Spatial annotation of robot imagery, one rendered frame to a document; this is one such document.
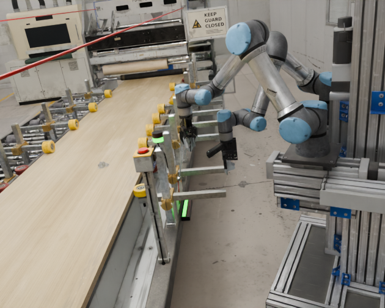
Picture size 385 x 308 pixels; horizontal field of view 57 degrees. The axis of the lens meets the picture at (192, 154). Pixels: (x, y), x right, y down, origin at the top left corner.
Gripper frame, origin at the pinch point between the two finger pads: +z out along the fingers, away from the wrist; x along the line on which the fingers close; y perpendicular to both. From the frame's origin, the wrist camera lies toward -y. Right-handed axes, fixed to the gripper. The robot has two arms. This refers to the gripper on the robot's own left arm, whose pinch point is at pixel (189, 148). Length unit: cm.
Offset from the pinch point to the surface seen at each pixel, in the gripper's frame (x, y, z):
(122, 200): -40.7, 22.0, 8.9
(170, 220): -20.5, 24.0, 25.3
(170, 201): -19.0, 25.8, 13.5
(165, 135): -11.8, 1.0, -10.6
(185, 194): -10.6, 23.0, 13.6
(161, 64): 37, -254, -10
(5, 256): -89, 43, 9
